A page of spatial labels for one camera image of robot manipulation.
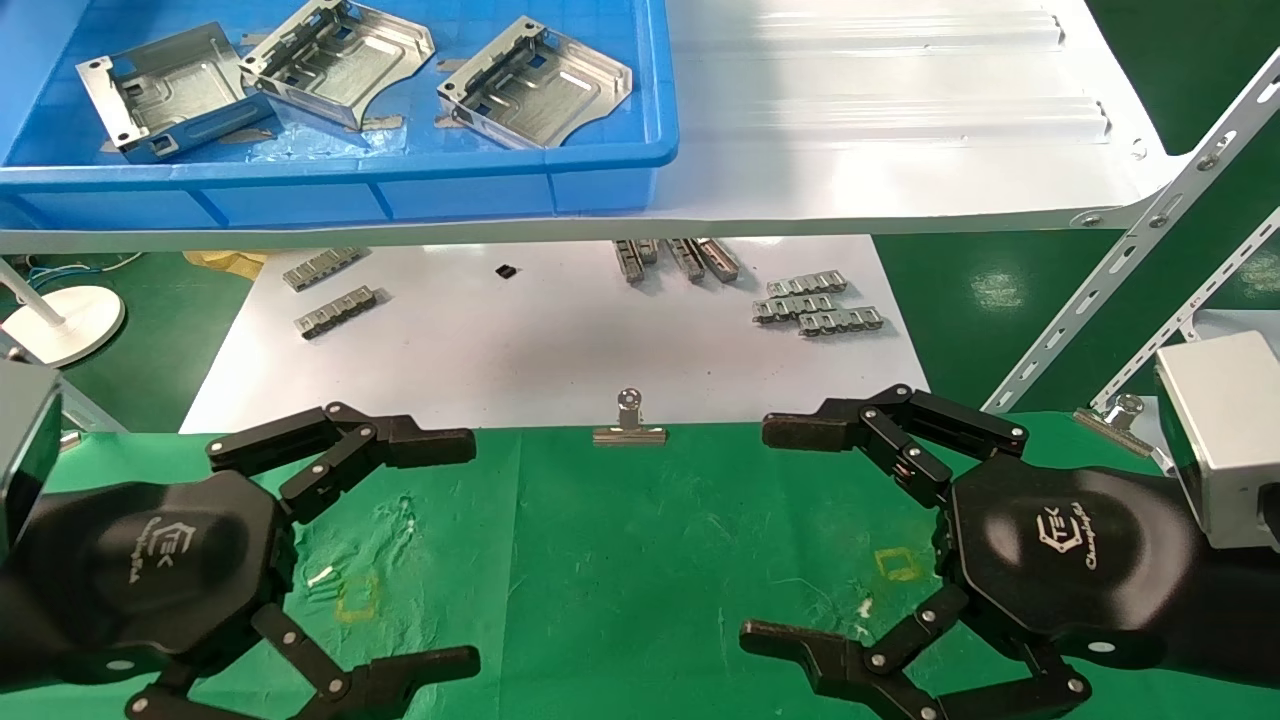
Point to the grey metal shelf upright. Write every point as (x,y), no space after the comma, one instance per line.
(90,410)

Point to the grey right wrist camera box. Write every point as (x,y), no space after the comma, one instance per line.
(1220,430)

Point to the white lamp stand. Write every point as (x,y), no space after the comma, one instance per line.
(70,325)

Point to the white perforated shelf support bar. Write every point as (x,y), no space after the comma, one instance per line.
(1120,262)

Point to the silver sheet metal bracket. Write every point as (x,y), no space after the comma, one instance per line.
(560,95)
(170,90)
(370,60)

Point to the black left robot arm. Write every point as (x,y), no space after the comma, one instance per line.
(20,630)

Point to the yellow plastic bag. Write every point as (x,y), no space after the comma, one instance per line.
(225,262)

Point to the white table sheet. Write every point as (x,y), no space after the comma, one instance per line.
(520,350)

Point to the white shelf board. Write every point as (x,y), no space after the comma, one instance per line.
(850,170)

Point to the green table cloth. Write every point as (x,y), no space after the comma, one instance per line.
(620,560)

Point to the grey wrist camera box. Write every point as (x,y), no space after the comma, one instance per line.
(25,450)
(1220,430)

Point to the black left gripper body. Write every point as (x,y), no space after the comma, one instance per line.
(150,560)

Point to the small white tape scrap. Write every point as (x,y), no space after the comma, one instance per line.
(320,577)

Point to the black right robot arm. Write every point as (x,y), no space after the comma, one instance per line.
(1230,610)

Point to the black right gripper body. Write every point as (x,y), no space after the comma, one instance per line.
(1070,550)

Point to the white perforated shelving rack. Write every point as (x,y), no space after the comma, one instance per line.
(1200,305)

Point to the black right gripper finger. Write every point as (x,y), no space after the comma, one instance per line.
(850,670)
(880,425)

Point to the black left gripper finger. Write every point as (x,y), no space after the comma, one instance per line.
(350,440)
(380,680)

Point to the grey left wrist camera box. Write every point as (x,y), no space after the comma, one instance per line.
(25,450)

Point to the blue plastic bin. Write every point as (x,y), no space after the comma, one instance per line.
(500,190)

